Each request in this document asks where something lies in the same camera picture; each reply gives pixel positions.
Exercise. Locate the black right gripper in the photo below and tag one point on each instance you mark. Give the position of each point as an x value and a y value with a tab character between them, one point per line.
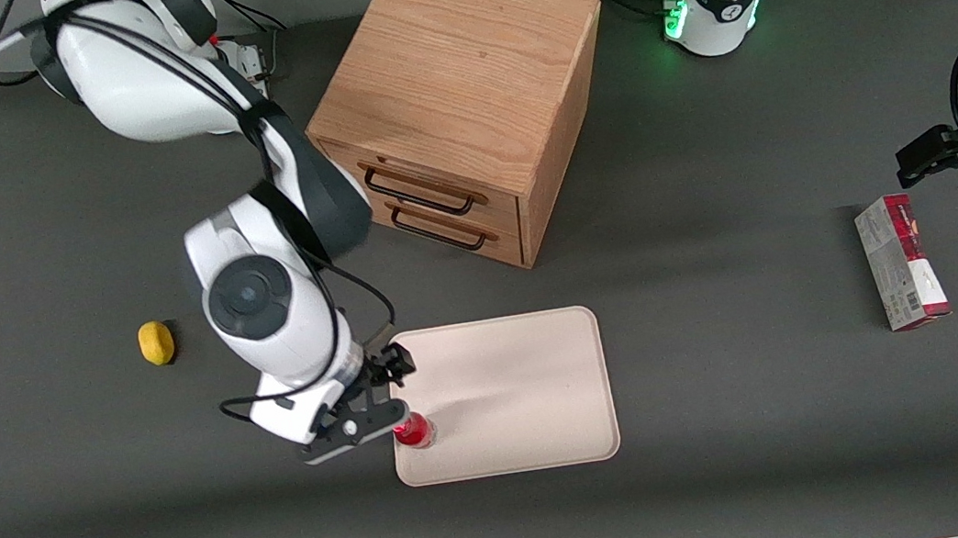
383	370

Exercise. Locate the red-capped coke bottle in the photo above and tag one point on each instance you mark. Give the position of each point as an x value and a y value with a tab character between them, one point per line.
414	431

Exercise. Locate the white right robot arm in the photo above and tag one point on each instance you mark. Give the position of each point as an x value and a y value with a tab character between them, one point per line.
131	83

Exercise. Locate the beige plastic tray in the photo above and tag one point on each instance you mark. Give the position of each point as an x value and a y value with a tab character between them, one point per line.
514	394

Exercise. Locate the red plaid cardboard box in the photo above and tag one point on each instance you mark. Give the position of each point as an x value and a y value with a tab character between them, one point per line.
900	264

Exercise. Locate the yellow lemon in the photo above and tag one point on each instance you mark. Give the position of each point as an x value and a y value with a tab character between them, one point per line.
156	343

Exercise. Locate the wooden drawer cabinet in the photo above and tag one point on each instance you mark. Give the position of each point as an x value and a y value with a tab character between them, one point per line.
462	67

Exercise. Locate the white power socket block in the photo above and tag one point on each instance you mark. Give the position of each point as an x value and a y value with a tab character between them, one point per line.
248	59

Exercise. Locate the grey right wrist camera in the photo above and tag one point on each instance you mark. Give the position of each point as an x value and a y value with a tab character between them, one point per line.
290	414

